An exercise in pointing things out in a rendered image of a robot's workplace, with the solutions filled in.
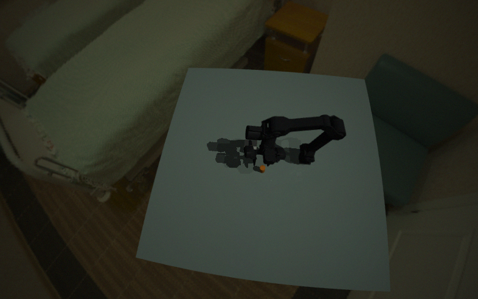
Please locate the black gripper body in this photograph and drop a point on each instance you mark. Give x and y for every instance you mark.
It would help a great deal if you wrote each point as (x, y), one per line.
(250, 152)

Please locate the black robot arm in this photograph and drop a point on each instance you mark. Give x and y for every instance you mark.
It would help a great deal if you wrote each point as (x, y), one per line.
(333, 127)

